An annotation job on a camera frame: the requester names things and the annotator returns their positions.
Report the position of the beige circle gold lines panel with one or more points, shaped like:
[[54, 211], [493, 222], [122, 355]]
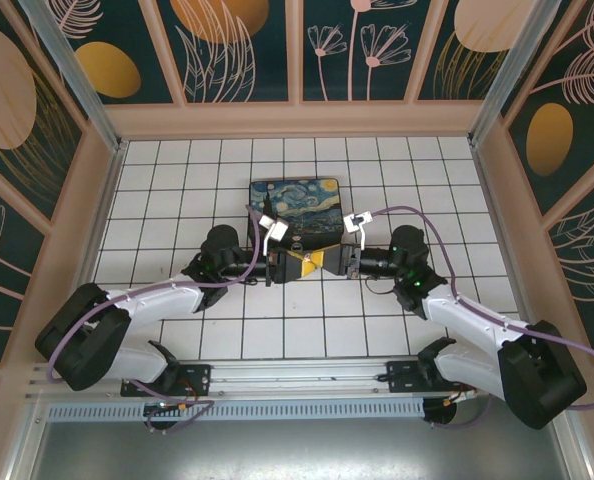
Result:
[[457, 65], [37, 125]]

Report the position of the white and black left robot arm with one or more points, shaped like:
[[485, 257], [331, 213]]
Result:
[[152, 300]]

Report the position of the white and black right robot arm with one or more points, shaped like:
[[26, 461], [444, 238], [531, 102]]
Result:
[[472, 315]]

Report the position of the feather and orange oval panel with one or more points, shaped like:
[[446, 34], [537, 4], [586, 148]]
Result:
[[549, 140]]

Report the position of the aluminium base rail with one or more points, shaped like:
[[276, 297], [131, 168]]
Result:
[[297, 380]]

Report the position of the white feather wall panel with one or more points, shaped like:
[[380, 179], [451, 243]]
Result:
[[592, 260]]

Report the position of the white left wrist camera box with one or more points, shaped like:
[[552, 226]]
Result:
[[277, 229]]

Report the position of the single flower wall panel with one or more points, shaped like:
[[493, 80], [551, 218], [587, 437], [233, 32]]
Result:
[[2, 280]]

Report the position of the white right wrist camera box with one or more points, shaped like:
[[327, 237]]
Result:
[[354, 222]]

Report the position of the orange oval wall panel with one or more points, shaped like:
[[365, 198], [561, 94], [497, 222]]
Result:
[[108, 70]]

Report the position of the black box starry night lid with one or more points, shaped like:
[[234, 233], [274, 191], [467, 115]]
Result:
[[302, 200]]

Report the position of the orange circle leaf wall panel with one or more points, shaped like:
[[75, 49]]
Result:
[[217, 60]]

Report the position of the aluminium corner post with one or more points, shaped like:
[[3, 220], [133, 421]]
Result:
[[77, 85], [502, 85]]

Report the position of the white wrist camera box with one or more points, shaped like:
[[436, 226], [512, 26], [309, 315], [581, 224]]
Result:
[[277, 229], [354, 222]]

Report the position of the silver padlock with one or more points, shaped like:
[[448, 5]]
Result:
[[297, 245]]

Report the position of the grey sheet metal panel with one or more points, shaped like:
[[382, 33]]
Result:
[[297, 450]]

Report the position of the pink flowers wall panel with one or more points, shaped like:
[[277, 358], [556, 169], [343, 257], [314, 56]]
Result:
[[357, 75]]

